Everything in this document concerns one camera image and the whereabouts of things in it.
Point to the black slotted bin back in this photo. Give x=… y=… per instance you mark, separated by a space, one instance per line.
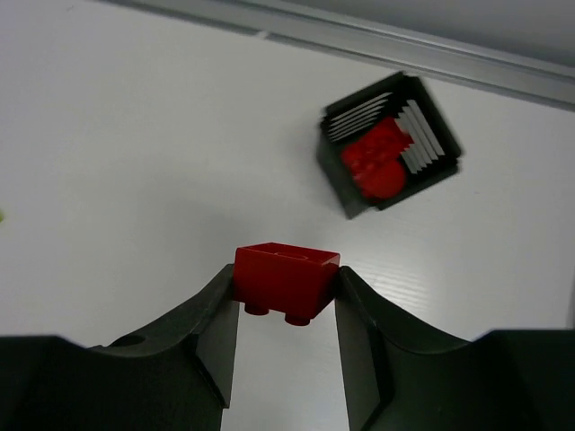
x=433 y=156

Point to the large red lego brick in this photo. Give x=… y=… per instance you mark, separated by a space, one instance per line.
x=384 y=142

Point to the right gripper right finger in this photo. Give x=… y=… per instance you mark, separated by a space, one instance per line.
x=399 y=372

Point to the small red square lego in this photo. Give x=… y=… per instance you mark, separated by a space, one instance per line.
x=296 y=281

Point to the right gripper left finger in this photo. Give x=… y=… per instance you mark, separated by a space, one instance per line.
x=176 y=372

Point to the red flower lego brick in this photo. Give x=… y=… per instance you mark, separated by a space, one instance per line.
x=383 y=181

